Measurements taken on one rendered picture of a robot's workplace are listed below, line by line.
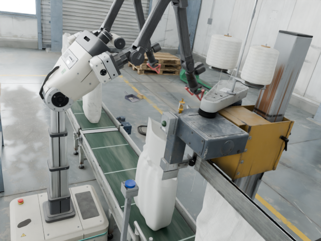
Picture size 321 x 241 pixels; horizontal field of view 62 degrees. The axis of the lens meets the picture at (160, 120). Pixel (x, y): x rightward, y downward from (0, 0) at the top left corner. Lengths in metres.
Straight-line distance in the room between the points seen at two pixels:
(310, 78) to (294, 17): 1.48
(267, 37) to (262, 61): 6.41
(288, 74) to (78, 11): 7.64
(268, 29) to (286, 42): 6.25
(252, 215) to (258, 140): 0.39
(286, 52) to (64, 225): 1.78
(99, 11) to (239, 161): 7.81
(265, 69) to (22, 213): 1.88
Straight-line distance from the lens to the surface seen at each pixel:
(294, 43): 1.43
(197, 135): 1.13
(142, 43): 1.45
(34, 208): 2.31
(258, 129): 1.37
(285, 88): 1.50
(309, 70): 6.90
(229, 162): 1.45
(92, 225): 2.13
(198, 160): 1.42
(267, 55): 1.27
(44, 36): 8.59
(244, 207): 1.24
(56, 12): 8.15
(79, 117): 3.36
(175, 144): 1.30
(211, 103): 1.26
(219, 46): 1.44
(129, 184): 1.54
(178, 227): 2.03
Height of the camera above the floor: 1.81
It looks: 24 degrees down
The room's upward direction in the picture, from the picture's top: 9 degrees clockwise
